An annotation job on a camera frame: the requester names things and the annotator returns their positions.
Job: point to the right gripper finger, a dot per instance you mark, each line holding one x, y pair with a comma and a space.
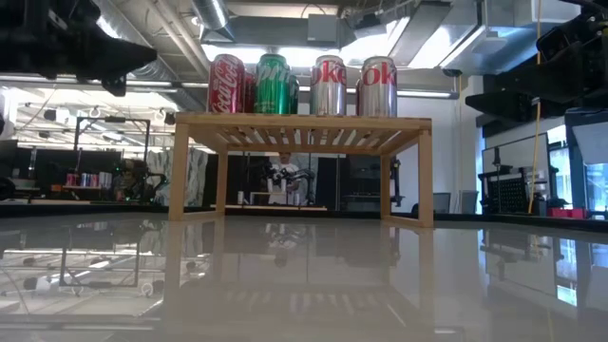
503, 104
537, 73

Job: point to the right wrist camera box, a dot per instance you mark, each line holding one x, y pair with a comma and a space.
558, 40

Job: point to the black pegboard rack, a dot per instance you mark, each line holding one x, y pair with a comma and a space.
513, 195

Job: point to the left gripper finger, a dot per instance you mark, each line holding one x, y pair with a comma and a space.
119, 57

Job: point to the red box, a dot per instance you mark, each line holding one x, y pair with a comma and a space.
570, 213

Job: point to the background shelf with cans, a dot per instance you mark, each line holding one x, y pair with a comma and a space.
90, 180

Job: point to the wooden slatted shelf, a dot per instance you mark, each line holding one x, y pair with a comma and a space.
304, 124

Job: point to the person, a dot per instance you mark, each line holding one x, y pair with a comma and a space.
286, 166

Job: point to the red Coca-Cola can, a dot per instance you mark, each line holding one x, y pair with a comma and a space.
249, 95
225, 85

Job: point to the silver ceiling air duct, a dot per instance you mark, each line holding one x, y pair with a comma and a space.
216, 14

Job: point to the silver Diet Coke can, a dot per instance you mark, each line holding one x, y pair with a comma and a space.
328, 90
377, 90

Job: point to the black metal stand frame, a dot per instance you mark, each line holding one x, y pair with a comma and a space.
114, 119

